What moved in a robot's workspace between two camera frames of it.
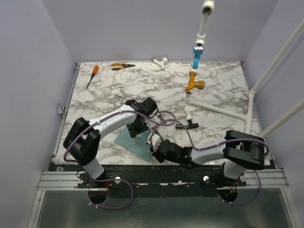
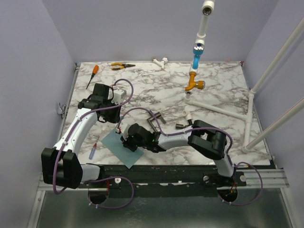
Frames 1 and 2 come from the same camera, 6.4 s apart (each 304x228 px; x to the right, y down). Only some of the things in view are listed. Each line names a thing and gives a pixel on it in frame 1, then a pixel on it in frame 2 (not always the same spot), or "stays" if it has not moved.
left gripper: x=133 y=133 → x=114 y=118
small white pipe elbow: x=186 y=113 stays
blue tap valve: x=198 y=50 stays
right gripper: x=156 y=153 → x=126 y=142
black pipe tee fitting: x=178 y=126 stays
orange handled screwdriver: x=94 y=71 stays
